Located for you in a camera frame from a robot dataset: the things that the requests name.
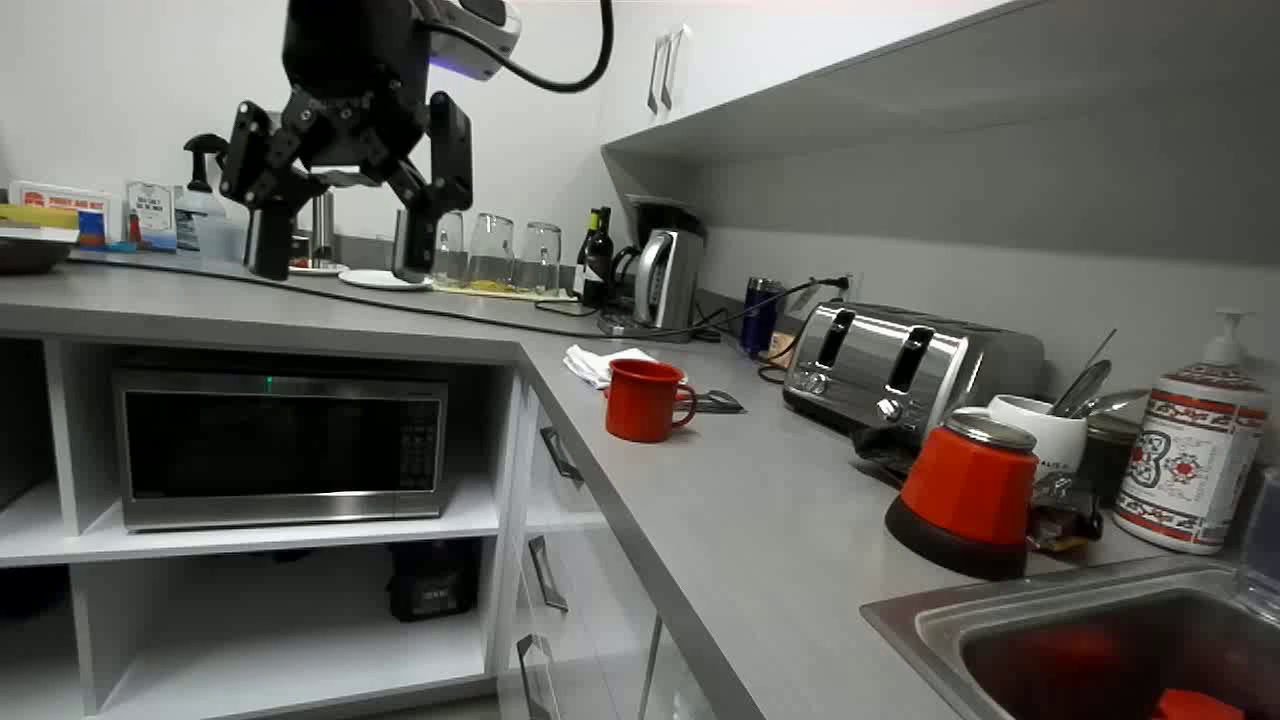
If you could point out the white folded napkin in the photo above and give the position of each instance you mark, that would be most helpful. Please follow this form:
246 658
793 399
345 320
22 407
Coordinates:
598 364

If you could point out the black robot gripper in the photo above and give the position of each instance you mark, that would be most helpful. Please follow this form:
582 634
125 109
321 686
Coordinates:
355 117

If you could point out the red enamel mug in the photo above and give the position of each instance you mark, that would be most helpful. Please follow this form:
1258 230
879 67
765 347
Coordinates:
644 402

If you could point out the stainless steel microwave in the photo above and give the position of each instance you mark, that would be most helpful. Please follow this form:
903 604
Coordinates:
252 450

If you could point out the red ceramic jar with lid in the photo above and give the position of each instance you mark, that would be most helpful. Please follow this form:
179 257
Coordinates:
966 496

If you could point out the white plate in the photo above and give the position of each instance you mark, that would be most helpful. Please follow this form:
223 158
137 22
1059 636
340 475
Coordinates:
380 280

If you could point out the silver four-slot toaster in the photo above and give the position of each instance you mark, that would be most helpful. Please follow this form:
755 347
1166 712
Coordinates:
868 364

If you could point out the dark blue can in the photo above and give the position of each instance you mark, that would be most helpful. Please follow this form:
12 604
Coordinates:
756 318

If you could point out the dark olive oil bottle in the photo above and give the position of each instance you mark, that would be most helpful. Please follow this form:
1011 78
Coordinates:
598 261

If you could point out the white patterned soap dispenser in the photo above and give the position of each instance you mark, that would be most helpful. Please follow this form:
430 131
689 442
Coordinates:
1197 442

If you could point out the white top drawer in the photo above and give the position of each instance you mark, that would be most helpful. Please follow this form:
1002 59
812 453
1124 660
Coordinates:
563 495

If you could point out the upturned drinking glass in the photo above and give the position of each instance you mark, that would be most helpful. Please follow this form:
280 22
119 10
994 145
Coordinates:
543 257
450 249
489 249

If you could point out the white utensil cup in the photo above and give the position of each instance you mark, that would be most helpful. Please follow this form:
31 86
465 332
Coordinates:
1059 442

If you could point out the stainless steel sink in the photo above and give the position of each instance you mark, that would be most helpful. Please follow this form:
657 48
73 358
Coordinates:
1095 645

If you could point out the clear spray bottle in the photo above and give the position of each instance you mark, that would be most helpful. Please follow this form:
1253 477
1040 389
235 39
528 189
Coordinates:
201 218

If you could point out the steel pepper shaker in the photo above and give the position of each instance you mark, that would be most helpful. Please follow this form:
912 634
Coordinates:
321 227

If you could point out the white upper cabinet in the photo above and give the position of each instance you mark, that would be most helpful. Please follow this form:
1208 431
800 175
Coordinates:
678 59

